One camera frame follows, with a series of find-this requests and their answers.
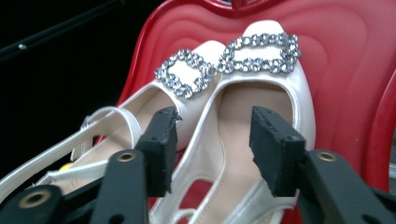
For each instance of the red and black shoe rack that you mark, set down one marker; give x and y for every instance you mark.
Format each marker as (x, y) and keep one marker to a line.
(342, 77)

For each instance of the black metal stand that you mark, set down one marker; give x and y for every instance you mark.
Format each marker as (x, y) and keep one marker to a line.
(21, 46)

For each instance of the white slingback heel shoe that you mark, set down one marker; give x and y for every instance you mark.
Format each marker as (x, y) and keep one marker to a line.
(299, 102)
(186, 73)

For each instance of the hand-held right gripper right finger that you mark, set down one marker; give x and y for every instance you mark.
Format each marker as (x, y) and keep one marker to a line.
(277, 155)

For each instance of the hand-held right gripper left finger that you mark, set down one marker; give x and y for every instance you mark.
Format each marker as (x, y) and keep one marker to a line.
(158, 155)

